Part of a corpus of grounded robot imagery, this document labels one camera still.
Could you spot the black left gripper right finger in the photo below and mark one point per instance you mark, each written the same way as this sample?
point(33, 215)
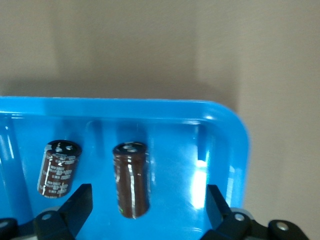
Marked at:
point(217, 212)

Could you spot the small black connector block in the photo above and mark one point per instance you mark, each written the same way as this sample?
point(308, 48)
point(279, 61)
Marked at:
point(58, 170)

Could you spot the long brown electrolytic capacitor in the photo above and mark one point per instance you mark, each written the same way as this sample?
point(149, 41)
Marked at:
point(131, 182)

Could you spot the blue plastic tray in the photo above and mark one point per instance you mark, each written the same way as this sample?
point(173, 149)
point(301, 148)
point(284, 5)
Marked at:
point(175, 150)

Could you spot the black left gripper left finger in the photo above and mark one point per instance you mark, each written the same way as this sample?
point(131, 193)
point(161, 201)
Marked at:
point(75, 210)

